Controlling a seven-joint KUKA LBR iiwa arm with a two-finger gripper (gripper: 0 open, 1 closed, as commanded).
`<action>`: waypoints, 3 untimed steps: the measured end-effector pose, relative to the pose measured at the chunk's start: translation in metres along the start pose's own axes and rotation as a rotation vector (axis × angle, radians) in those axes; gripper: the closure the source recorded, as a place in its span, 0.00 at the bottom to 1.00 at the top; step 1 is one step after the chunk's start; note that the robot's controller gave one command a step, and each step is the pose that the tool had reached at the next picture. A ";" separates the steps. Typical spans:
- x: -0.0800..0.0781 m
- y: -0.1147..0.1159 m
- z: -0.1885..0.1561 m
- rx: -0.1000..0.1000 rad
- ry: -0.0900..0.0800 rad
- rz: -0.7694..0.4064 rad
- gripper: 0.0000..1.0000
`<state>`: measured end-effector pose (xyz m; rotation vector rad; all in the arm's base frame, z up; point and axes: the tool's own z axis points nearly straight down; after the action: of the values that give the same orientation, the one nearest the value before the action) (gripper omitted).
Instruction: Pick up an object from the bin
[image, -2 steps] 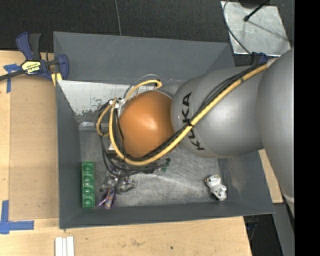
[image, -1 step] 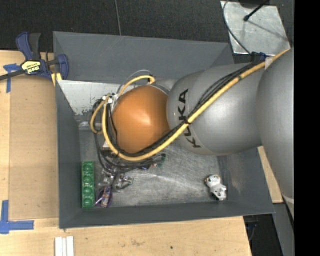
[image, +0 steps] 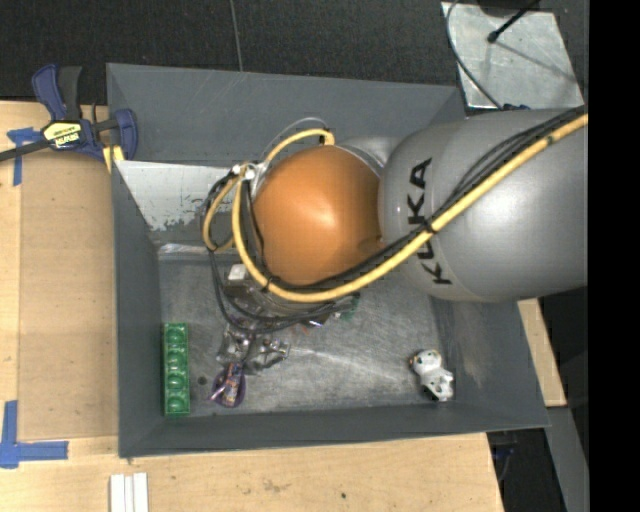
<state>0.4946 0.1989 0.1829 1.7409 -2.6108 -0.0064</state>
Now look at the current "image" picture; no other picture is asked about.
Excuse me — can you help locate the dark green flat block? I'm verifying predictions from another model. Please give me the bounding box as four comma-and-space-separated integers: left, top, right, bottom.
162, 321, 193, 417

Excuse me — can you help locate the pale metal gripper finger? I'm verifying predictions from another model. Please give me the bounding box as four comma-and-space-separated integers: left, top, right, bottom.
215, 323, 253, 365
248, 336, 292, 374

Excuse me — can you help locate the grey metal bin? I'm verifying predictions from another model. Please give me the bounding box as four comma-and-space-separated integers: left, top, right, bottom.
104, 62, 552, 459

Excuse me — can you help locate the white toy animal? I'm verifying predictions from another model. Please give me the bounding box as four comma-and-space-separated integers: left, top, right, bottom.
410, 348, 456, 403

